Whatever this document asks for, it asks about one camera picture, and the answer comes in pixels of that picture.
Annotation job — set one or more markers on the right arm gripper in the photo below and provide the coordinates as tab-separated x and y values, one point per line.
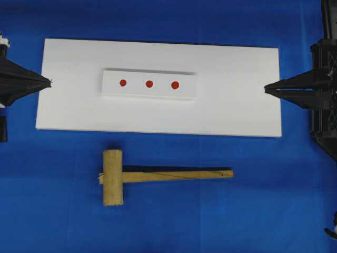
322	79

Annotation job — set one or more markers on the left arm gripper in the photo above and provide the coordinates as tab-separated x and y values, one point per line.
10	70

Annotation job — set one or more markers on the wooden mallet hammer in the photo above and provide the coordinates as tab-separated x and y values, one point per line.
115	174

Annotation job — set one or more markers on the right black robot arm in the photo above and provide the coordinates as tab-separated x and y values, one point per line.
329	24

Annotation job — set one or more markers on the black block at left edge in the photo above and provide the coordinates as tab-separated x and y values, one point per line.
3	129

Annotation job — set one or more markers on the large white foam board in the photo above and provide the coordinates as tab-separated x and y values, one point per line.
230	96

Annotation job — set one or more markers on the blue table cloth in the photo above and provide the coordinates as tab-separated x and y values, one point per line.
283	193

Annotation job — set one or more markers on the small white raised block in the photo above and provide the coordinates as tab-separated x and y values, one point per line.
149	84

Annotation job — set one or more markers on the black clamp at right edge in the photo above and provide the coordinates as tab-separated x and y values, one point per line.
332	233

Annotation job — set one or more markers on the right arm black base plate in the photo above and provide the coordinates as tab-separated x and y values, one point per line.
329	145

